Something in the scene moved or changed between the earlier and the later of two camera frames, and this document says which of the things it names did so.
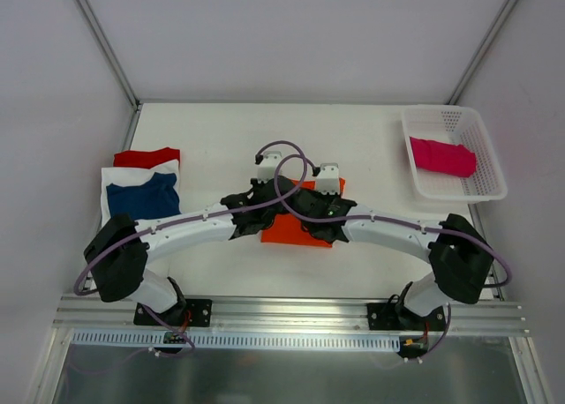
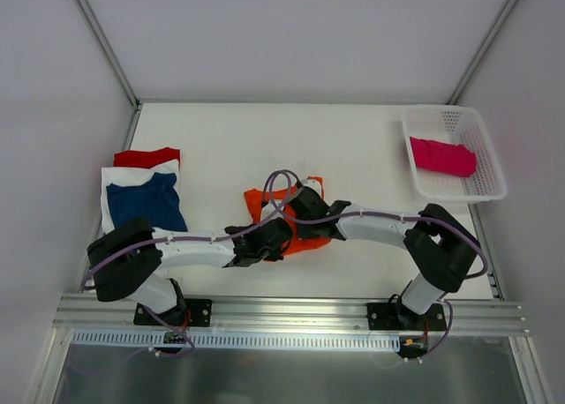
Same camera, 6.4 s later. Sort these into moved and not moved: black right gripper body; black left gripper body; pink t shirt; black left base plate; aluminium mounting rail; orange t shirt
Moved: black left gripper body; orange t shirt
Not moved: aluminium mounting rail; black right gripper body; black left base plate; pink t shirt
